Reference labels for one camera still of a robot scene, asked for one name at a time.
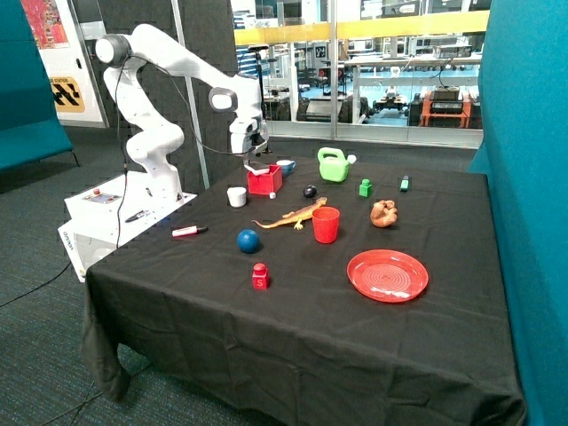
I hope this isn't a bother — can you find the green toy block bottle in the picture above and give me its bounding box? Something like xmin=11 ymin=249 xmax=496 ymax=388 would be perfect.
xmin=359 ymin=178 xmax=372 ymax=198

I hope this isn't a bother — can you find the black marker on cabinet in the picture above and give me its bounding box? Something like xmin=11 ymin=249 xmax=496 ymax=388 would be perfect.
xmin=125 ymin=210 xmax=151 ymax=223

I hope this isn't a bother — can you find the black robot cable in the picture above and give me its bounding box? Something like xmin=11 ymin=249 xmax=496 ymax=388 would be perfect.
xmin=114 ymin=52 xmax=249 ymax=249

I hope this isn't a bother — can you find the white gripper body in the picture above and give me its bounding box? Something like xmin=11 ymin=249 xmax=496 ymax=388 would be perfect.
xmin=229 ymin=117 xmax=269 ymax=155

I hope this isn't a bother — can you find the red square pot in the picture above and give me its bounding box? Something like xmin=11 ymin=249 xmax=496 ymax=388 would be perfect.
xmin=247 ymin=164 xmax=283 ymax=195

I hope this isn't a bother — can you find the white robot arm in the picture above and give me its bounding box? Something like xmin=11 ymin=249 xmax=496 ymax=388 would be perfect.
xmin=95 ymin=23 xmax=269 ymax=204

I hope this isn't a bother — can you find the blue white cup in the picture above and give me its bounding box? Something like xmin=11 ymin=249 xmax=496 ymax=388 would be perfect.
xmin=276 ymin=160 xmax=296 ymax=178

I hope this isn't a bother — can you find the white plastic cup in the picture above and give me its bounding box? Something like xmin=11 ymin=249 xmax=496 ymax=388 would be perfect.
xmin=226 ymin=186 xmax=247 ymax=208

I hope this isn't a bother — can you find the green highlighter marker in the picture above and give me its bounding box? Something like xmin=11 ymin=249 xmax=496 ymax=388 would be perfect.
xmin=399 ymin=175 xmax=410 ymax=193

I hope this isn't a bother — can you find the teal partition panel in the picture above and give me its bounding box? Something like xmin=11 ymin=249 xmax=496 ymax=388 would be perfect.
xmin=470 ymin=1 xmax=567 ymax=425

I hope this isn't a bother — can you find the teal sofa bench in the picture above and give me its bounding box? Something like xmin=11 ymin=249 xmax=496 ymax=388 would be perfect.
xmin=0 ymin=0 xmax=74 ymax=171

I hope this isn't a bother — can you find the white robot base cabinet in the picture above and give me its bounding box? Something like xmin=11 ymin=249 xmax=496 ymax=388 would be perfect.
xmin=59 ymin=171 xmax=195 ymax=282

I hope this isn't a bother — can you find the dark blue plastic eggplant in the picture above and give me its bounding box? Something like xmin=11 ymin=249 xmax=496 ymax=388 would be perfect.
xmin=303 ymin=185 xmax=318 ymax=199

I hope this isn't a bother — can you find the brown toy monkey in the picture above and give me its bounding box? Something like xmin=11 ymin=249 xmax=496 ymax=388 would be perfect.
xmin=370 ymin=200 xmax=398 ymax=228

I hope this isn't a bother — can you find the yellow orange toy lizard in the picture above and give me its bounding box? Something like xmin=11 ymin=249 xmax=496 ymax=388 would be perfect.
xmin=252 ymin=197 xmax=327 ymax=230

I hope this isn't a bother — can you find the red plastic cup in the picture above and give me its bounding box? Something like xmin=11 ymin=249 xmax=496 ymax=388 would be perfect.
xmin=312 ymin=207 xmax=341 ymax=244

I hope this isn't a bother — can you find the blue ball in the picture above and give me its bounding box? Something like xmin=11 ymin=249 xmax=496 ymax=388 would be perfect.
xmin=237 ymin=229 xmax=260 ymax=254

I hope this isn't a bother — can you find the red salt shaker block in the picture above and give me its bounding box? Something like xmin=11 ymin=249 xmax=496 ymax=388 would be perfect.
xmin=252 ymin=263 xmax=270 ymax=290

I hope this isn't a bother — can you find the green toy watering can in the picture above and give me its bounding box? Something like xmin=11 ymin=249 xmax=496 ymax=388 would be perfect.
xmin=318 ymin=147 xmax=357 ymax=183

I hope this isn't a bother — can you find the red round plate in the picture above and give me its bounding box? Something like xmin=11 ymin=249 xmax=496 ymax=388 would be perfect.
xmin=347 ymin=249 xmax=430 ymax=304

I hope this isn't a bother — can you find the black white board eraser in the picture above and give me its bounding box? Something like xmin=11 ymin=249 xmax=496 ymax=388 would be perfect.
xmin=244 ymin=162 xmax=270 ymax=176

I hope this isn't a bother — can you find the red white marker pen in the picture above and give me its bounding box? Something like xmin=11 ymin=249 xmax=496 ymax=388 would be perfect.
xmin=171 ymin=225 xmax=209 ymax=238

